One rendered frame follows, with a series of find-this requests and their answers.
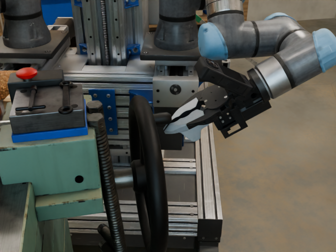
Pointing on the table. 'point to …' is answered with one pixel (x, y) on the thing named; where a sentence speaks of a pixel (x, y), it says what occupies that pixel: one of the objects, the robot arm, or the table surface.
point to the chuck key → (31, 101)
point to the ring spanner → (65, 98)
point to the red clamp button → (26, 73)
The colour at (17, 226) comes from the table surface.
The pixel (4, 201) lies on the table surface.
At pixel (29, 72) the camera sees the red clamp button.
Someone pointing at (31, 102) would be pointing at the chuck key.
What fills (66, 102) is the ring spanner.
